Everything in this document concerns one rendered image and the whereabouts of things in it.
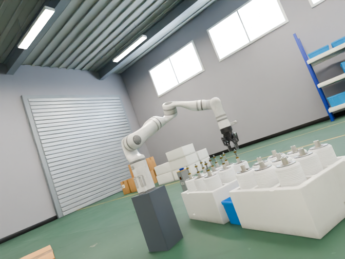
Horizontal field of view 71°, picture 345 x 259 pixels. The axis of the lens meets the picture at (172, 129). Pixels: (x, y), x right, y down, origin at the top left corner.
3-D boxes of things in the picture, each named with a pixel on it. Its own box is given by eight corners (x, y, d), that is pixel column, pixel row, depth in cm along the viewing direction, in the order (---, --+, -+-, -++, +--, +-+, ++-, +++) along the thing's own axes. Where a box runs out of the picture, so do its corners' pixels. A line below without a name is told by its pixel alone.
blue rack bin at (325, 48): (311, 61, 529) (309, 57, 531) (330, 53, 508) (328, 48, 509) (309, 59, 489) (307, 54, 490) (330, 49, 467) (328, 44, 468)
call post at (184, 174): (195, 213, 172) (180, 171, 175) (190, 212, 178) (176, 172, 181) (203, 208, 175) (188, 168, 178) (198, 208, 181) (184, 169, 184)
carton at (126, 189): (133, 190, 569) (129, 178, 572) (139, 188, 554) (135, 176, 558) (123, 195, 545) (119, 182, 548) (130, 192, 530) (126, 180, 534)
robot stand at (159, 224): (168, 251, 120) (148, 192, 123) (149, 252, 128) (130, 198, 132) (183, 237, 132) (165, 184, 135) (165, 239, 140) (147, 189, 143)
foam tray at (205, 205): (224, 224, 128) (211, 192, 130) (189, 219, 163) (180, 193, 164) (271, 196, 146) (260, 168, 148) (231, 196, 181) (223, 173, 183)
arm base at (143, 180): (148, 192, 127) (137, 161, 129) (136, 195, 132) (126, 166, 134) (159, 186, 134) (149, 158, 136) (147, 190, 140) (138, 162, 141)
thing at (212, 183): (229, 201, 143) (218, 171, 145) (229, 205, 134) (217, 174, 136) (214, 205, 145) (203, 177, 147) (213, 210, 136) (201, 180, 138)
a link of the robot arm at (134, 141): (155, 115, 148) (146, 120, 154) (127, 136, 128) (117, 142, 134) (163, 127, 149) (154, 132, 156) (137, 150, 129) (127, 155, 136)
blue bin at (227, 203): (241, 226, 118) (232, 202, 119) (227, 223, 127) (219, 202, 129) (281, 201, 132) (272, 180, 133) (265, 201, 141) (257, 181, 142)
